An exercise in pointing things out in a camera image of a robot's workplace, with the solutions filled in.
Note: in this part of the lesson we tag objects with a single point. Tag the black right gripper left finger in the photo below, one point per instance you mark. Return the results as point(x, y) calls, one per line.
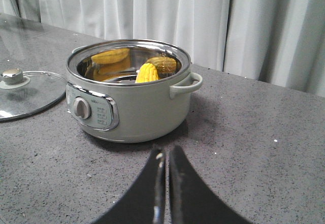
point(144, 201)

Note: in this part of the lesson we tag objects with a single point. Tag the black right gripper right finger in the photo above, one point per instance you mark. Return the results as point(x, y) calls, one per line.
point(191, 200)

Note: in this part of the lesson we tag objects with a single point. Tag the yellow corn cob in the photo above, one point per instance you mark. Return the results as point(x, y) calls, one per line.
point(147, 73)

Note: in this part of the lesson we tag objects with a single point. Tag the glass pot lid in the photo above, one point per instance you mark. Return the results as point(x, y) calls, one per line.
point(25, 93)

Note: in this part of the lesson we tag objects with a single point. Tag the pale green electric pot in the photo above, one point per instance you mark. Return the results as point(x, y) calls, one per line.
point(107, 102)

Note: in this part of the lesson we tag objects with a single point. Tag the white pleated curtain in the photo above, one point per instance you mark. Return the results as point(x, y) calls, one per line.
point(276, 41)

